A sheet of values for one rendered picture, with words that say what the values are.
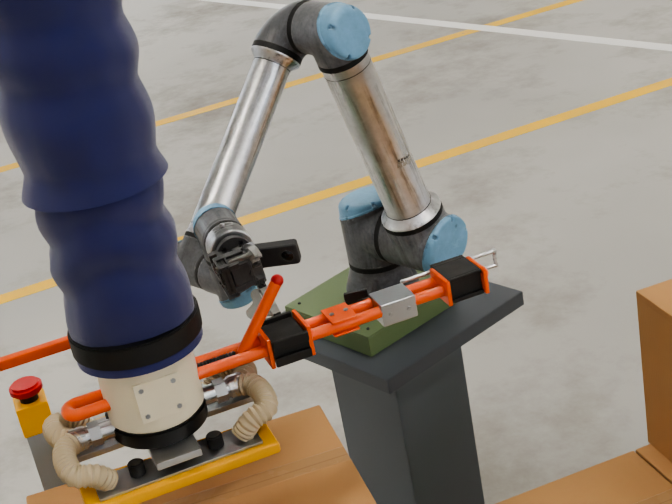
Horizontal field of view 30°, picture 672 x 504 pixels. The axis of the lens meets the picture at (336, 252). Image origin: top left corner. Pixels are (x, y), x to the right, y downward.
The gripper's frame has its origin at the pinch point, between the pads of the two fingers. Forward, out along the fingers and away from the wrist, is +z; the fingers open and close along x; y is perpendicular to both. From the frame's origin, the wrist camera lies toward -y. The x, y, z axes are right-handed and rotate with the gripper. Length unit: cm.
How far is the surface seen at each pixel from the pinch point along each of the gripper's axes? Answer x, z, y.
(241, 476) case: -29.7, 8.8, 17.8
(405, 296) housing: -5.4, 11.4, -21.2
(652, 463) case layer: -80, 0, -70
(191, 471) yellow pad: -12.6, 24.6, 26.3
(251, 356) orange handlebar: -3.5, 13.0, 9.1
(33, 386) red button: -20, -35, 49
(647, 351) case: -54, -6, -76
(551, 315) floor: -147, -160, -119
